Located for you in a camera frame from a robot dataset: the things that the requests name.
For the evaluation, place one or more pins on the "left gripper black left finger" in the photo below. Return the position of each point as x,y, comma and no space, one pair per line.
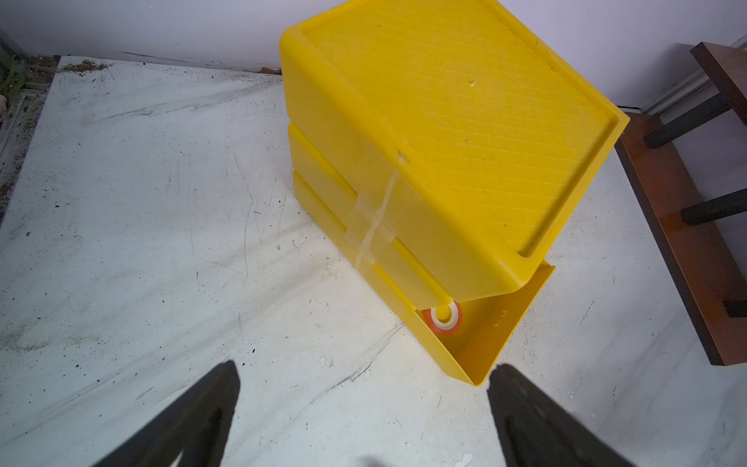
192,431

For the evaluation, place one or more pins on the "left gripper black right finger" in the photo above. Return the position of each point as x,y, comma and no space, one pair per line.
535,431

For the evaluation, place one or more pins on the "yellow bottom drawer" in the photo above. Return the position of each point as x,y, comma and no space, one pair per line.
470,353

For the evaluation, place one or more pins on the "red tape roll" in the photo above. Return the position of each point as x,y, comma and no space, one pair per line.
444,320

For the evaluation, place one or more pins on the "yellow plastic drawer cabinet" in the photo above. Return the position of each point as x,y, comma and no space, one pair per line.
450,140

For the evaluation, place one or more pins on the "brown wooden step shelf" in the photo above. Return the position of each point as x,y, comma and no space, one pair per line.
703,269

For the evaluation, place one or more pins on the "aluminium frame rail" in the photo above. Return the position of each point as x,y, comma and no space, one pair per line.
20,106

